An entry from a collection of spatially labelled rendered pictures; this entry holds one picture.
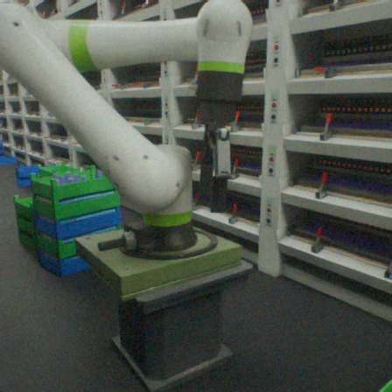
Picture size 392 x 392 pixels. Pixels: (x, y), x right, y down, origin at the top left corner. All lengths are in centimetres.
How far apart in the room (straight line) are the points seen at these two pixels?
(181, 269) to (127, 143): 31
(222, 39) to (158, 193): 31
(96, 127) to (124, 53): 24
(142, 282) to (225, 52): 49
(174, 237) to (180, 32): 47
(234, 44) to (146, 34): 24
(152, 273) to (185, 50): 50
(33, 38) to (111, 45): 18
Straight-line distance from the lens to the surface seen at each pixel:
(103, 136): 75
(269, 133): 146
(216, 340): 105
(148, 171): 72
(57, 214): 154
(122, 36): 92
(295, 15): 147
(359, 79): 127
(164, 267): 83
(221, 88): 75
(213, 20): 75
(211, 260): 90
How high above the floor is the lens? 68
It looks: 14 degrees down
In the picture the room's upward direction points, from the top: straight up
